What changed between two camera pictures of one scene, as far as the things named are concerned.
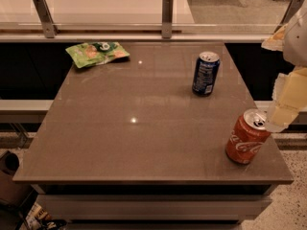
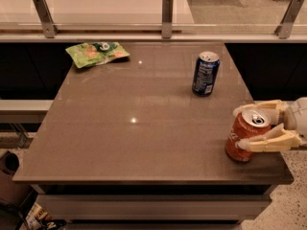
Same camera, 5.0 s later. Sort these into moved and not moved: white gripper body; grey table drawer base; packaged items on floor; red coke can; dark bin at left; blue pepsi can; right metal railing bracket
Moved: white gripper body
Not moved: dark bin at left; blue pepsi can; grey table drawer base; right metal railing bracket; red coke can; packaged items on floor
